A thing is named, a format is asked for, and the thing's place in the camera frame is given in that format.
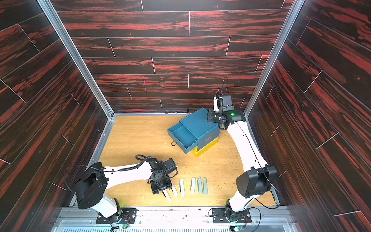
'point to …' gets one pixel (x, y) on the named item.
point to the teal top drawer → (183, 136)
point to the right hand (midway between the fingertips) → (214, 114)
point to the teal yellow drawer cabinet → (194, 133)
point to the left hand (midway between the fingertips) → (169, 192)
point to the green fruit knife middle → (199, 187)
